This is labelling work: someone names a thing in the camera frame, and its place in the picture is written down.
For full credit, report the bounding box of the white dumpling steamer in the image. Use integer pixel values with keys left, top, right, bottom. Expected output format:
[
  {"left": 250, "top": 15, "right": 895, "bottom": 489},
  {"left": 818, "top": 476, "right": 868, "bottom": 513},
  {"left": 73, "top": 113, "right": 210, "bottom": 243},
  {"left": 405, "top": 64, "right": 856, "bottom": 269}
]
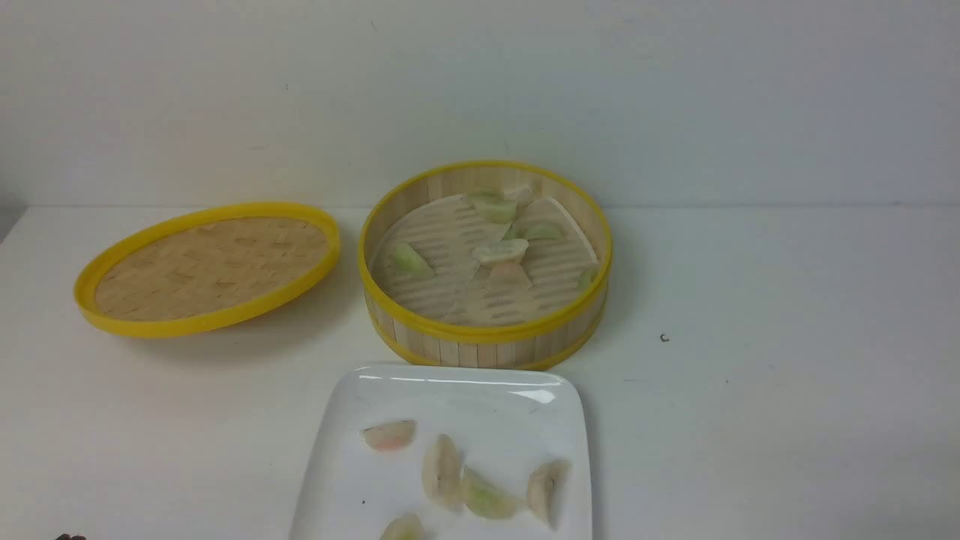
[
  {"left": 503, "top": 185, "right": 536, "bottom": 209},
  {"left": 471, "top": 237, "right": 530, "bottom": 267}
]

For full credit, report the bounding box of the pale green dumpling plate bottom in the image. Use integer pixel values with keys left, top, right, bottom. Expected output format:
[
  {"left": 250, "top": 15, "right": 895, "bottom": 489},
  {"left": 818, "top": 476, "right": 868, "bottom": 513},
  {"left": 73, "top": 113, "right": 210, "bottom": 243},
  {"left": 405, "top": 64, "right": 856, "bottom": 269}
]
[{"left": 379, "top": 513, "right": 426, "bottom": 540}]

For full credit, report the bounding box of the white square plate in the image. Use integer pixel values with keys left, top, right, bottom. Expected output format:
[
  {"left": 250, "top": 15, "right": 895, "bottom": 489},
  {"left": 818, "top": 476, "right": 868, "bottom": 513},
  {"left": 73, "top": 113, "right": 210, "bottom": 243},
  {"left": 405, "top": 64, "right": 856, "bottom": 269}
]
[{"left": 289, "top": 364, "right": 596, "bottom": 539}]

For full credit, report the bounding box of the beige dumpling on plate right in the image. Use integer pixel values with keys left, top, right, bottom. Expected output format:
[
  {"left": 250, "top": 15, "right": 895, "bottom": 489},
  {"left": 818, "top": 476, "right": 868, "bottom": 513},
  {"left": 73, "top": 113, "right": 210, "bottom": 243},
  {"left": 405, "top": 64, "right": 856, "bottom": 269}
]
[{"left": 526, "top": 458, "right": 572, "bottom": 530}]

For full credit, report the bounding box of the green translucent dumpling on plate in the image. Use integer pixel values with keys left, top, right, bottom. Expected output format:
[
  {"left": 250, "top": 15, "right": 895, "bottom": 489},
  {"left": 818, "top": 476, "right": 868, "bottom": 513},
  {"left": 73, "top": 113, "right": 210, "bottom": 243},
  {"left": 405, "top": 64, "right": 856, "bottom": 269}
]
[{"left": 460, "top": 466, "right": 526, "bottom": 521}]

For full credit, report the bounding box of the yellow rimmed bamboo steamer basket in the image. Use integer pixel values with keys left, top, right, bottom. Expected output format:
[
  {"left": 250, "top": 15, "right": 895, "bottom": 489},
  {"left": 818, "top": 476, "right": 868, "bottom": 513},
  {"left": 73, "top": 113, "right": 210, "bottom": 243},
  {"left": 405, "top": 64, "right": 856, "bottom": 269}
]
[{"left": 358, "top": 160, "right": 614, "bottom": 370}]

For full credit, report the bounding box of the pinkish dumpling steamer lower centre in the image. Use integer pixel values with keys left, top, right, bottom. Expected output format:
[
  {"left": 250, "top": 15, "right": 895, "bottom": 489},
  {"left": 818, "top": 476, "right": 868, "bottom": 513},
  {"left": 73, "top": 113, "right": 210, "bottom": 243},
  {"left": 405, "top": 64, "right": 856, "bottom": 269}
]
[{"left": 486, "top": 261, "right": 533, "bottom": 290}]

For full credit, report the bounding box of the white steamer liner paper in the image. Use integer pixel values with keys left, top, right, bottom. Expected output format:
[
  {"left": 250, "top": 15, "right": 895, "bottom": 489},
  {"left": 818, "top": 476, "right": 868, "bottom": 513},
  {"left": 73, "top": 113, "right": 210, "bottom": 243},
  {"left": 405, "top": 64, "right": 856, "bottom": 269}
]
[{"left": 367, "top": 195, "right": 600, "bottom": 327}]

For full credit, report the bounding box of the green dumpling steamer top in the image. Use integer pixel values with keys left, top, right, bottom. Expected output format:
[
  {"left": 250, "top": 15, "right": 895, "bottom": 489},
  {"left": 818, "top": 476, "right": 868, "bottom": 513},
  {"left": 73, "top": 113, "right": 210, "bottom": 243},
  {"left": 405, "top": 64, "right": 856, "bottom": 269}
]
[{"left": 466, "top": 191, "right": 518, "bottom": 224}]

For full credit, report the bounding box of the green dumpling steamer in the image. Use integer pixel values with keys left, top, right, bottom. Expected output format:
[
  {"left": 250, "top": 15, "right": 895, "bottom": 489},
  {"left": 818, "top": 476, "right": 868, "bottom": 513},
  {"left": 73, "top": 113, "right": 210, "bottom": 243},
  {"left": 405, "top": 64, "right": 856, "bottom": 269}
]
[
  {"left": 390, "top": 241, "right": 435, "bottom": 279},
  {"left": 466, "top": 191, "right": 518, "bottom": 224},
  {"left": 502, "top": 220, "right": 565, "bottom": 242}
]

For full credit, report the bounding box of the green dumpling steamer left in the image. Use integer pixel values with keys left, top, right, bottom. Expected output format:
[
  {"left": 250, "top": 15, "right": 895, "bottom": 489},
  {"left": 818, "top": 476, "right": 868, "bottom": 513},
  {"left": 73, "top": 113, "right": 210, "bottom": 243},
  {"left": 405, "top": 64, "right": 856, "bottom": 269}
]
[{"left": 390, "top": 241, "right": 435, "bottom": 279}]

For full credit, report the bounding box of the green dumpling steamer centre right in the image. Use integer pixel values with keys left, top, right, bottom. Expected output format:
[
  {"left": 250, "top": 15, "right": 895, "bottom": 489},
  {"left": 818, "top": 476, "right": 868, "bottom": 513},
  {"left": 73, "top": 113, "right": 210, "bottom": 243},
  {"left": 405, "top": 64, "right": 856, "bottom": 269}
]
[{"left": 502, "top": 220, "right": 565, "bottom": 242}]

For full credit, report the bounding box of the white dumpling steamer top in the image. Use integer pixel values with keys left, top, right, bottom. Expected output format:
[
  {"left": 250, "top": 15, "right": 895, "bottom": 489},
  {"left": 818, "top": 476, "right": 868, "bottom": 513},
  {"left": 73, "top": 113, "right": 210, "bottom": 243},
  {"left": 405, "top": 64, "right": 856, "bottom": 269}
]
[{"left": 503, "top": 185, "right": 536, "bottom": 209}]

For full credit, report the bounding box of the pink translucent dumpling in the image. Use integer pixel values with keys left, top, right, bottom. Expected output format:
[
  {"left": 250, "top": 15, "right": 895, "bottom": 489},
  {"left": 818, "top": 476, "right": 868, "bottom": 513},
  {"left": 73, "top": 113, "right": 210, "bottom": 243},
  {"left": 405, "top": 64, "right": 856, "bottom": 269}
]
[{"left": 360, "top": 419, "right": 417, "bottom": 452}]

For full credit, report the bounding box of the cream white dumpling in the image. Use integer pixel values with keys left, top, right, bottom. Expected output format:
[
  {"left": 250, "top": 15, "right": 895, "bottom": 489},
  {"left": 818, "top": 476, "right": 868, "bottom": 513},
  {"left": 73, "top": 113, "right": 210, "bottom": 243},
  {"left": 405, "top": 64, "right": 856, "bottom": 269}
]
[{"left": 421, "top": 433, "right": 462, "bottom": 513}]

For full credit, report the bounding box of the yellow rimmed bamboo steamer lid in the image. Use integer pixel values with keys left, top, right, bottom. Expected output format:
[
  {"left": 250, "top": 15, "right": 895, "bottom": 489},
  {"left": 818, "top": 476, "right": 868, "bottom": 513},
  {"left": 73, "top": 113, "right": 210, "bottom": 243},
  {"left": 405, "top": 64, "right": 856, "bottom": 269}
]
[{"left": 74, "top": 202, "right": 341, "bottom": 339}]

